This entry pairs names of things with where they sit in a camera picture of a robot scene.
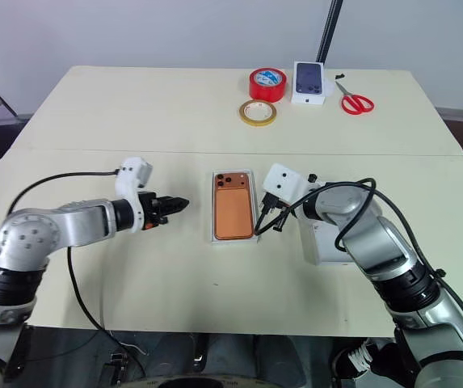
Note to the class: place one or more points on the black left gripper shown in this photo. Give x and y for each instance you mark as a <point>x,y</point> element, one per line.
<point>150,208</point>

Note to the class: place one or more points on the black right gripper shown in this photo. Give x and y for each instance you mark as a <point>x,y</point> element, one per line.
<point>278,208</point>

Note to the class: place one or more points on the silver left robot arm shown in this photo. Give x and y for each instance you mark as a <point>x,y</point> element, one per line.
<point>73,220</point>

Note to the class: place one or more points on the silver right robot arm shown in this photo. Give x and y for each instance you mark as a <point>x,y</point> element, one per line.
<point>380,238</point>

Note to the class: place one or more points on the orange smartphone in box tray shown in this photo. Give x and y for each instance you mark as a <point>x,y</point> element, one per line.
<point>257,238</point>

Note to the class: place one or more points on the white phone box lid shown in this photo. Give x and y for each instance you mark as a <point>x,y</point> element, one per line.
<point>324,246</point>

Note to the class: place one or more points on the white box with phone print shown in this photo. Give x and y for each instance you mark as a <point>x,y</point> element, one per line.
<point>308,83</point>

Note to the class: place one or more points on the yellow tape roll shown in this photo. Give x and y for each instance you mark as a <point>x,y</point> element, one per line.
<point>244,117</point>

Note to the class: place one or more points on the red tape roll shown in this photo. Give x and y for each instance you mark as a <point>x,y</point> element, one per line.
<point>267,93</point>

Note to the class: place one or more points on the small black clip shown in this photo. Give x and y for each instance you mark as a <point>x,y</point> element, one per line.
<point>339,76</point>

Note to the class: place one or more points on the black metal profile pole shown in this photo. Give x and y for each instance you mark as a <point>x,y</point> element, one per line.
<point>328,30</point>

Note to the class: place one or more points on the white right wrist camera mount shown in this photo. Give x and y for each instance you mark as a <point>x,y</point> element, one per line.
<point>285,180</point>

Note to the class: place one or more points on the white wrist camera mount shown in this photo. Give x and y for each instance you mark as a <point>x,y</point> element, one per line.
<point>133,171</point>
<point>285,180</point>

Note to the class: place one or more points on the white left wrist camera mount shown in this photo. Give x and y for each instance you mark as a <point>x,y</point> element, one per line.
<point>133,171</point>

